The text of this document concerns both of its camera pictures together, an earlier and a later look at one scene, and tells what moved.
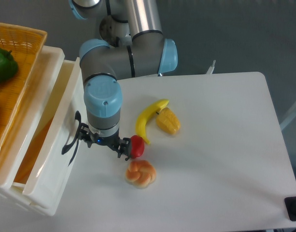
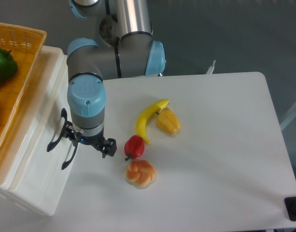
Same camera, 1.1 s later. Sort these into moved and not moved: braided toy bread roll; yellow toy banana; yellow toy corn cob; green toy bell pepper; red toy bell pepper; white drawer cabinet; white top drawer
Moved: white top drawer
Not moved: yellow toy banana; braided toy bread roll; yellow toy corn cob; white drawer cabinet; red toy bell pepper; green toy bell pepper
